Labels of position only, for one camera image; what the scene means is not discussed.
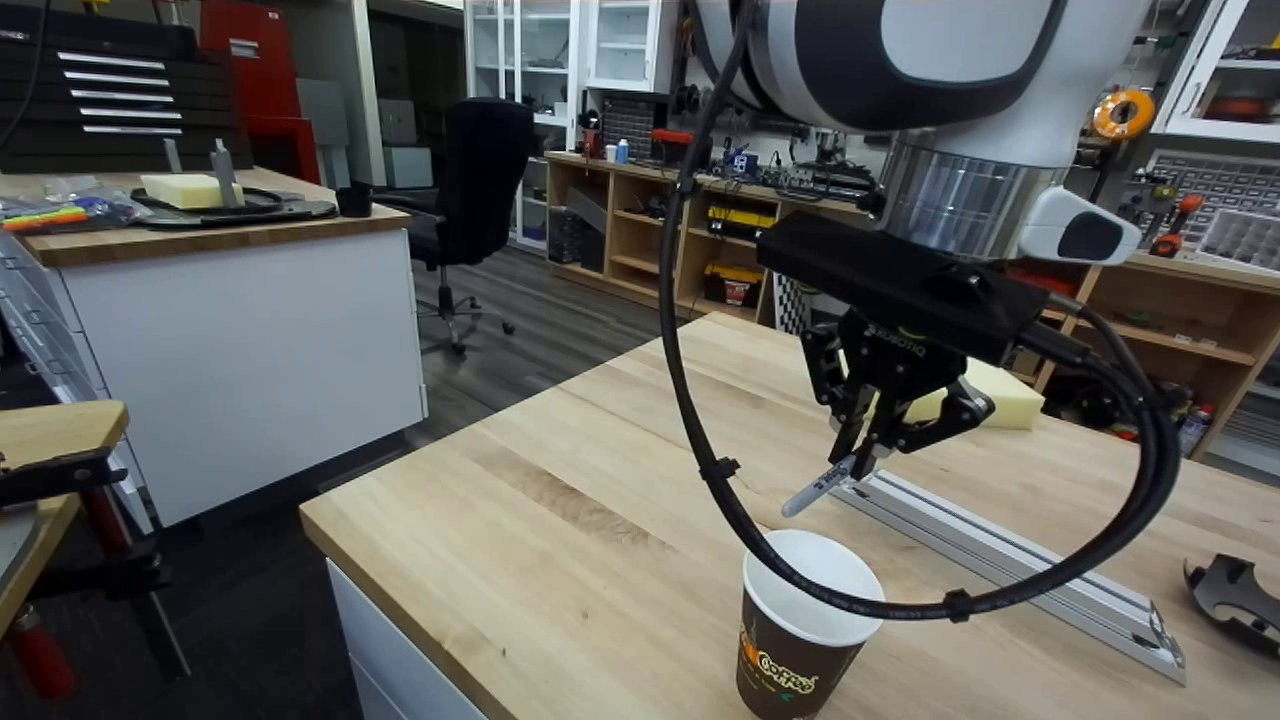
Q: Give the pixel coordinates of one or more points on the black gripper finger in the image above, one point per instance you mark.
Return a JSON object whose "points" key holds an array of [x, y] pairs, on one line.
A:
{"points": [[850, 412], [936, 417]]}

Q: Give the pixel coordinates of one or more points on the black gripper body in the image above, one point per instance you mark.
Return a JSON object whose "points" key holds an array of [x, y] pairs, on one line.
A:
{"points": [[912, 316]]}

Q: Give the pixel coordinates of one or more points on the silver pen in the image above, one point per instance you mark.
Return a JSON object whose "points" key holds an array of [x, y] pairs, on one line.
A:
{"points": [[822, 485]]}

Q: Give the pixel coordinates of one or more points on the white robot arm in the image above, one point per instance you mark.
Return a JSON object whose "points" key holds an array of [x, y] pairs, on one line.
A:
{"points": [[981, 107]]}

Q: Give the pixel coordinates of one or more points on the brown paper coffee cup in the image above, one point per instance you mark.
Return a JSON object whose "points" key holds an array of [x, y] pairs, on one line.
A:
{"points": [[795, 651]]}

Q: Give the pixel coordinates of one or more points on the yellow foam block on table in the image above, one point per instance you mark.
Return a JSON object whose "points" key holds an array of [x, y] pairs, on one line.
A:
{"points": [[1015, 404]]}

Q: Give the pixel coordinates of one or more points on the wooden shelving workbench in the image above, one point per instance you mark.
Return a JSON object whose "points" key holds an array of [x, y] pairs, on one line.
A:
{"points": [[1196, 327]]}

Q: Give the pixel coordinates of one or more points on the orange filament spool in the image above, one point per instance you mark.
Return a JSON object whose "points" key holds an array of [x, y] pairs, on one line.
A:
{"points": [[1124, 112]]}

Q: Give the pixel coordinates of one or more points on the black office chair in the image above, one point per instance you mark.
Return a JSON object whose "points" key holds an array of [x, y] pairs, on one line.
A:
{"points": [[464, 219]]}

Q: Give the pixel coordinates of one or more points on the white cabinet workbench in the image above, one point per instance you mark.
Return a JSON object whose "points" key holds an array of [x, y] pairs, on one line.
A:
{"points": [[240, 355]]}

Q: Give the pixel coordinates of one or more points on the red tool cabinet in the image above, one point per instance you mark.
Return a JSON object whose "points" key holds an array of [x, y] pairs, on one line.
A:
{"points": [[251, 38]]}

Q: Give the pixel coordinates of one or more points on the yellow foam on left bench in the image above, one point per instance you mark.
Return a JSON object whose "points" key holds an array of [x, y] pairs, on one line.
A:
{"points": [[189, 191]]}

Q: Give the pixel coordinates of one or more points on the small wooden side table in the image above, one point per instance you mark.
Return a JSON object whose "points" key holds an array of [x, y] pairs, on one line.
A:
{"points": [[64, 533]]}

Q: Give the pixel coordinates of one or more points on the black tool chest drawers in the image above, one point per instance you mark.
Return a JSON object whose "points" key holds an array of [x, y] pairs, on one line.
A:
{"points": [[93, 95]]}

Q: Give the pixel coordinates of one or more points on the aluminium extrusion rail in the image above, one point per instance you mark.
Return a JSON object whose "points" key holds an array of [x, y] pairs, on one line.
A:
{"points": [[1092, 604]]}

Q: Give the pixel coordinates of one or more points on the black metal bracket tool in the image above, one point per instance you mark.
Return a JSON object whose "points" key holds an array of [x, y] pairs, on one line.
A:
{"points": [[1235, 603]]}

